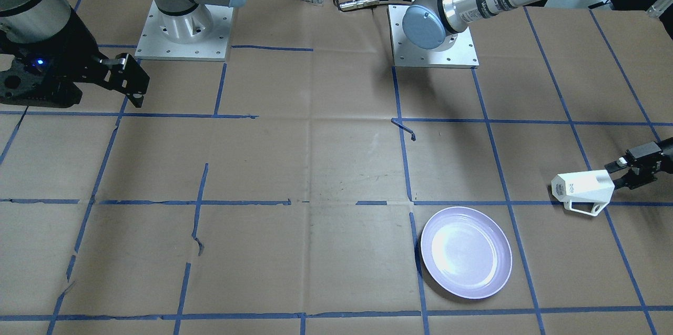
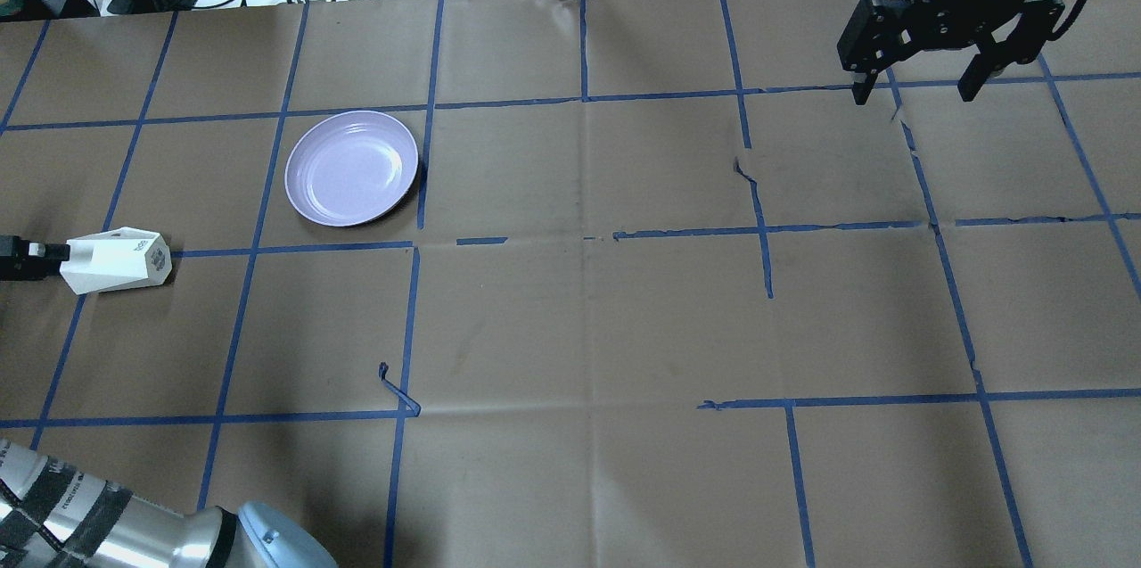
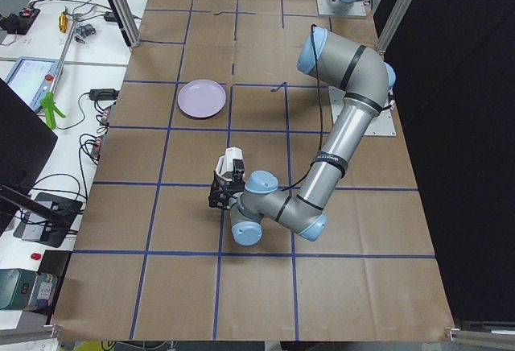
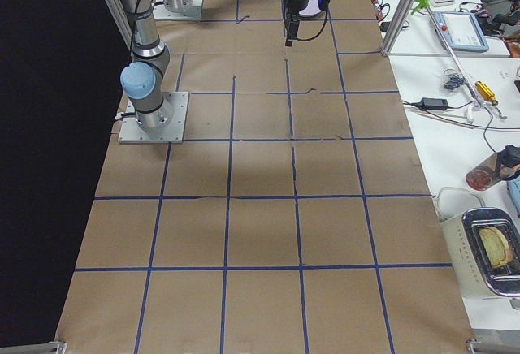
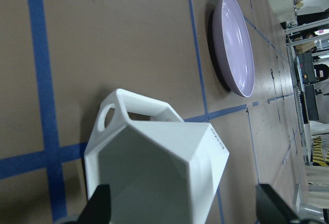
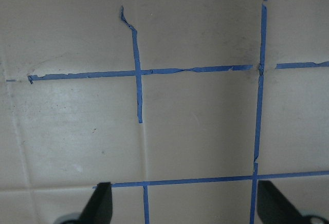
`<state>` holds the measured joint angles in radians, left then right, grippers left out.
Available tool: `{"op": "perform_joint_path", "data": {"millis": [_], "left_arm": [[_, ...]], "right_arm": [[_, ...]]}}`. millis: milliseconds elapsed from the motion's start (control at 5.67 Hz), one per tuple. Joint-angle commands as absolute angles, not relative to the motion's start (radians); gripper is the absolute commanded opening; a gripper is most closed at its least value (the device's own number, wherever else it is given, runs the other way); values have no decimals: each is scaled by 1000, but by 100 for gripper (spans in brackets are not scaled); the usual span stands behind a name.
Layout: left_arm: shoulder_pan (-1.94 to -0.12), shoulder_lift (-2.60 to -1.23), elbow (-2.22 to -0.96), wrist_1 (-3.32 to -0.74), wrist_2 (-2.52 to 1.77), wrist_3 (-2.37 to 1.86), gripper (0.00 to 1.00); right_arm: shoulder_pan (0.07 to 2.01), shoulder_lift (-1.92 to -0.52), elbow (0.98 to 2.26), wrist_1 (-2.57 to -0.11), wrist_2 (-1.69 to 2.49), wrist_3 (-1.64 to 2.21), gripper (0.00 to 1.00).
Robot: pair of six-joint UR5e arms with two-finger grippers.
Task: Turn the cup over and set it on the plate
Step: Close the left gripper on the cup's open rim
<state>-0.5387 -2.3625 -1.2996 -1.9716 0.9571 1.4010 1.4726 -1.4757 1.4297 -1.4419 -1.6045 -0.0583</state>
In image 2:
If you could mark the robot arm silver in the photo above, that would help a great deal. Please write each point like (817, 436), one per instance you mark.
(55, 515)

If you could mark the white faceted cup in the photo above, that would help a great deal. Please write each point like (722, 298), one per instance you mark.
(117, 260)

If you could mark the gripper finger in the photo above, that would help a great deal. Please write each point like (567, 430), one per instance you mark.
(22, 260)

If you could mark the lavender plate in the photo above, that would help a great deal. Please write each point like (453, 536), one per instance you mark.
(351, 168)

